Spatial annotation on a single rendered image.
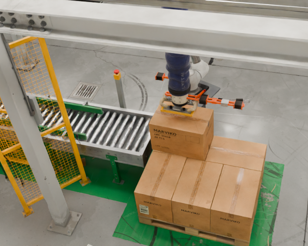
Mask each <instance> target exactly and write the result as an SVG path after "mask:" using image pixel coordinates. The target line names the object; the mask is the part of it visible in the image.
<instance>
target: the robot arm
mask: <svg viewBox="0 0 308 246"><path fill-rule="evenodd" d="M190 57H191V60H192V65H191V66H192V69H190V70H189V71H190V76H189V79H190V84H191V89H190V92H189V93H188V95H195V94H196V93H198V92H199V91H201V90H202V88H200V87H198V83H199V81H200V80H201V79H202V78H204V77H205V75H206V74H207V73H208V71H209V65H211V64H212V63H213V60H214V58H211V59H210V61H209V63H208V64H207V63H206V62H204V61H203V60H201V59H200V57H199V56H193V55H190ZM215 60H216V61H222V60H223V59H218V58H215Z"/></svg>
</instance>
